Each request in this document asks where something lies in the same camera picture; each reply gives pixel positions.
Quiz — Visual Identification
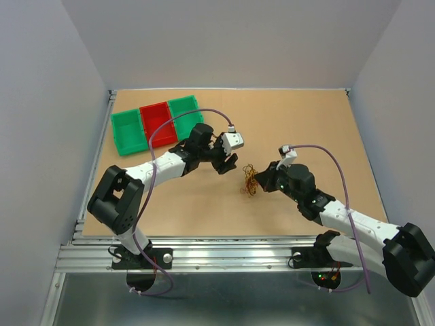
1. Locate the green plastic bin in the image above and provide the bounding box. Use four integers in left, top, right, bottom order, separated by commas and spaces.
168, 95, 204, 141
111, 109, 149, 156

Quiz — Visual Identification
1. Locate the yellow red wire bundle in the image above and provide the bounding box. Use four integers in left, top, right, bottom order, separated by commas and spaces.
239, 164, 260, 198

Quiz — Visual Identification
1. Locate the near green plastic bin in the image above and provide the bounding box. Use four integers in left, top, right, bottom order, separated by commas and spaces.
111, 109, 149, 156

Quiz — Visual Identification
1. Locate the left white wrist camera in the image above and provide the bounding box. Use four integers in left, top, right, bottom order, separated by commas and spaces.
222, 132, 244, 155

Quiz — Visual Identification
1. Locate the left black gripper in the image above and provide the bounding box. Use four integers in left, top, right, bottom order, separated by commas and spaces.
198, 132, 237, 175

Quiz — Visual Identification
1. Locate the far green plastic bin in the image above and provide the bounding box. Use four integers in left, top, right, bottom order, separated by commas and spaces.
168, 95, 204, 141

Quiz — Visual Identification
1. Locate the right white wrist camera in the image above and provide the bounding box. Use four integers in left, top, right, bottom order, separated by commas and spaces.
276, 145, 298, 170

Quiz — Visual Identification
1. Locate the aluminium frame rail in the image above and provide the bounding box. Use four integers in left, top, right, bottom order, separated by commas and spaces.
39, 88, 422, 326

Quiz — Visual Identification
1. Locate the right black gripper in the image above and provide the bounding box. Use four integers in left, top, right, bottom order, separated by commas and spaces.
253, 160, 302, 204

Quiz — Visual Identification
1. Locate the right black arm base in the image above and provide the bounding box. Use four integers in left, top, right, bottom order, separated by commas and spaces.
288, 230, 352, 269

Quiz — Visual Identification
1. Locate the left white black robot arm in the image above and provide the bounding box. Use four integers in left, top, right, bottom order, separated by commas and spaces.
87, 123, 244, 268

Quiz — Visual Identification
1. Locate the red plastic bin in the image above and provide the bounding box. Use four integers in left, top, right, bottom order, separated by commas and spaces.
139, 102, 178, 148

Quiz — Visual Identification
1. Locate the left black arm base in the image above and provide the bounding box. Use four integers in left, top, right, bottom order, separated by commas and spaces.
107, 244, 173, 270

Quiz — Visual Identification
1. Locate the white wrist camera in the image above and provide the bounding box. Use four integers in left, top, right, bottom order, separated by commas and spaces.
276, 145, 298, 170
222, 132, 244, 155

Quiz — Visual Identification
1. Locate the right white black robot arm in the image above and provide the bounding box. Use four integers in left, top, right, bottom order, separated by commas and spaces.
254, 162, 434, 297

